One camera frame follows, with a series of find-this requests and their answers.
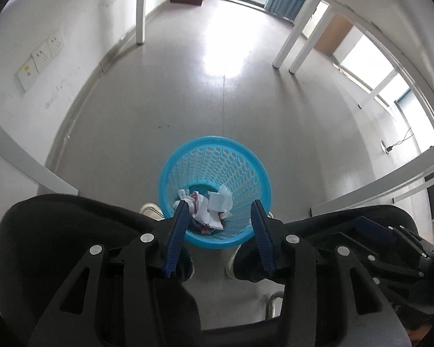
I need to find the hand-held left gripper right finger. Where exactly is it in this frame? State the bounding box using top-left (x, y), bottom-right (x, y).
top-left (251, 200), bottom-right (407, 347)

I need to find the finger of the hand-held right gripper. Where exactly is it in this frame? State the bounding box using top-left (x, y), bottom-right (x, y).
top-left (355, 216), bottom-right (426, 258)
top-left (310, 230), bottom-right (396, 260)

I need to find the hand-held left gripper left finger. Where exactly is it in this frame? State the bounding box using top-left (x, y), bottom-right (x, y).
top-left (29, 200), bottom-right (190, 347)

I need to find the pink white paper wrapper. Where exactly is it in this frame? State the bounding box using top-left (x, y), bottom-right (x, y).
top-left (188, 191), bottom-right (225, 232)

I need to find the blue plastic basket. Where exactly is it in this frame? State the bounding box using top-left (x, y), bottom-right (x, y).
top-left (158, 136), bottom-right (274, 250)

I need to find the white table leg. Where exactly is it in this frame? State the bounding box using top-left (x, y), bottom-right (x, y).
top-left (135, 0), bottom-right (148, 45)
top-left (288, 6), bottom-right (336, 74)
top-left (359, 71), bottom-right (399, 110)
top-left (273, 0), bottom-right (321, 69)

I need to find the blue curtain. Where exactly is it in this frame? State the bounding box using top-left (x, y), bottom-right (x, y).
top-left (264, 0), bottom-right (310, 23)

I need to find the metal chair frame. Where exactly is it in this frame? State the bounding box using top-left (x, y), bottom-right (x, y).
top-left (265, 291), bottom-right (285, 321)

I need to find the floor plug with cable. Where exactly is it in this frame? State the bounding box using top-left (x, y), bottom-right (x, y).
top-left (381, 127), bottom-right (415, 153)

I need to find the white wall socket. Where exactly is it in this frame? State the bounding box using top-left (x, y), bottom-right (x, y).
top-left (31, 51), bottom-right (52, 73)
top-left (47, 28), bottom-right (65, 59)
top-left (15, 63), bottom-right (41, 93)

